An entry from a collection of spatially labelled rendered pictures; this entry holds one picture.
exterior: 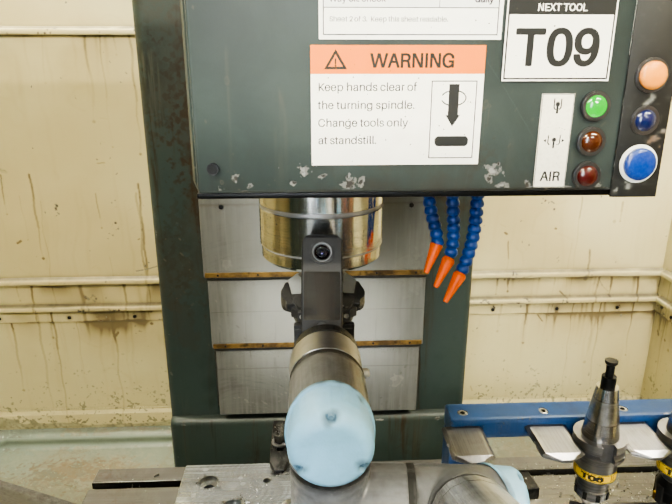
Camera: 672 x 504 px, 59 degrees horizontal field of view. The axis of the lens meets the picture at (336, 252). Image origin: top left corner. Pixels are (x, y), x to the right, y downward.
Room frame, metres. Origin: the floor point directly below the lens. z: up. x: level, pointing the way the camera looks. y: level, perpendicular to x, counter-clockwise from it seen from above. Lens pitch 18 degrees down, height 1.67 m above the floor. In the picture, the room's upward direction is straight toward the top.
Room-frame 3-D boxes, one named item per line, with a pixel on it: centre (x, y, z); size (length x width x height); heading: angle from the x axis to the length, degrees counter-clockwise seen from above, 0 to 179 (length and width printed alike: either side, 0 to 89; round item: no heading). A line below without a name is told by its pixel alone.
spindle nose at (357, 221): (0.75, 0.02, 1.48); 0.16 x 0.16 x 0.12
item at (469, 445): (0.63, -0.17, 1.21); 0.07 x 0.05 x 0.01; 3
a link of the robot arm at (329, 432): (0.47, 0.01, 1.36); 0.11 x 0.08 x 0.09; 3
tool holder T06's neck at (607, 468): (0.64, -0.33, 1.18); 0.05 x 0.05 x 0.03
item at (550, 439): (0.63, -0.28, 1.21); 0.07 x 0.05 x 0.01; 3
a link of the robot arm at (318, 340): (0.54, 0.01, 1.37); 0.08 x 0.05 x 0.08; 93
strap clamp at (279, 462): (0.93, 0.10, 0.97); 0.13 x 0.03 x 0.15; 3
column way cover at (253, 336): (1.20, 0.04, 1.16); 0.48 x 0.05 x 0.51; 93
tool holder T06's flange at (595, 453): (0.64, -0.33, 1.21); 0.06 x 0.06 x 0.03
